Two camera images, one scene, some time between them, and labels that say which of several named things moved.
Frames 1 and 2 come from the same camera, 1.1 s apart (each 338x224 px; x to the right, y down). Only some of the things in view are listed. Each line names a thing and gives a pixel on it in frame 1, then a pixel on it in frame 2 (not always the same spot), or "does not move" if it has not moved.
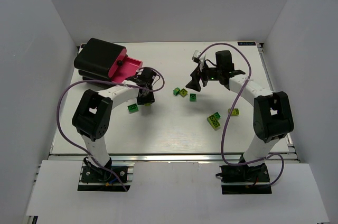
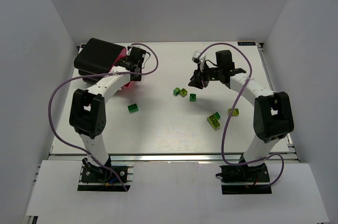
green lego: (217, 115) does not move
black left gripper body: (145, 98) -> (126, 63)
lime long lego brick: (213, 121) does not move
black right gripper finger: (195, 74) does not move
